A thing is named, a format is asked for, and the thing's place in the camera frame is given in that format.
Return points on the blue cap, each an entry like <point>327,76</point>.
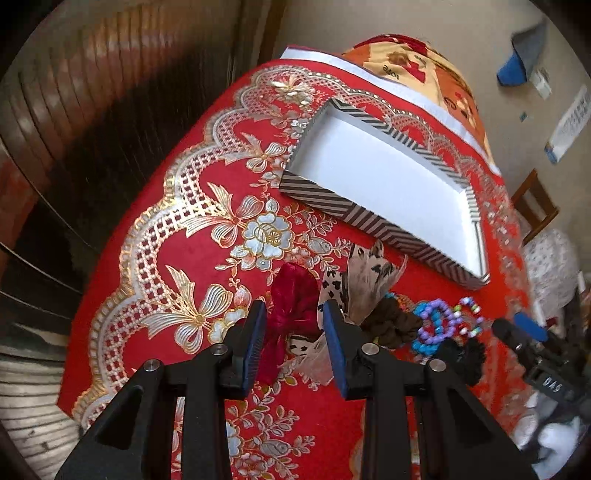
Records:
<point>521,50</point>

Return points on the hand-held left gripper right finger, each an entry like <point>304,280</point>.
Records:
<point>334,341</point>

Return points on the wall poster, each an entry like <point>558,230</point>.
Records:
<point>570,120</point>

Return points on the white wall switch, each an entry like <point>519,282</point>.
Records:
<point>541,82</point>

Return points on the wooden chair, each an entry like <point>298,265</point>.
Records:
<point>535,203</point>

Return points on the wooden shutter door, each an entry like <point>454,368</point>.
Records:
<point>92,115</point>

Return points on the red gold floral tablecloth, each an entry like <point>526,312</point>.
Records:
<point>152,258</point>

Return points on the red velvet bow scrunchie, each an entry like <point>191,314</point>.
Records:
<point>293,295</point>

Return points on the black scrunchie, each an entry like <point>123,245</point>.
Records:
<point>461,360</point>

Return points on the printed blanket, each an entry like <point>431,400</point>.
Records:
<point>415,60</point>

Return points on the striped cardboard box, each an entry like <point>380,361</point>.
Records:
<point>378,184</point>

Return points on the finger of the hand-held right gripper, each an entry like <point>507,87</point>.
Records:
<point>531,325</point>
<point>505,330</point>

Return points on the leopard print scrunchie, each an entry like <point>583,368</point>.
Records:
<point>364,277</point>

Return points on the white lace cloth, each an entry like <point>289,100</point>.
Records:
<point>554,267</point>

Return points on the brown scrunchie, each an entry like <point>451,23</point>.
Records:
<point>392,323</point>

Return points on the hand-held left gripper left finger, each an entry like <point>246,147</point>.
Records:
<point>256,341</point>

